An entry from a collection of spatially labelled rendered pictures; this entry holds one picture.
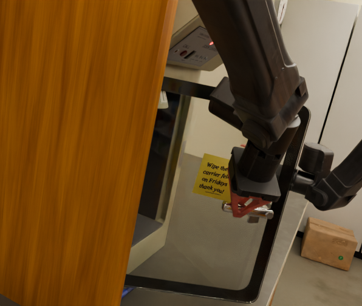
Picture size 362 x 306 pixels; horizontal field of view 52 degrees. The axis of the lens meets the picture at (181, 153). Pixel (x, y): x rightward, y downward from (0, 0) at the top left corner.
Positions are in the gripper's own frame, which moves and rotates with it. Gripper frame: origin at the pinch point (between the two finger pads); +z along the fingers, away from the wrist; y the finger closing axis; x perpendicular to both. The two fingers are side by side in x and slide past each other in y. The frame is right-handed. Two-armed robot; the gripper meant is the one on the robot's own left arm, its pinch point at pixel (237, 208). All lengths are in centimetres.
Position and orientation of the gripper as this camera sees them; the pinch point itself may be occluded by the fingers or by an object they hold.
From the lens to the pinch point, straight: 64.8
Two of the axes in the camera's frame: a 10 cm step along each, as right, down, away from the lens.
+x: 9.8, 1.8, 1.2
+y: -0.2, 6.3, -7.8
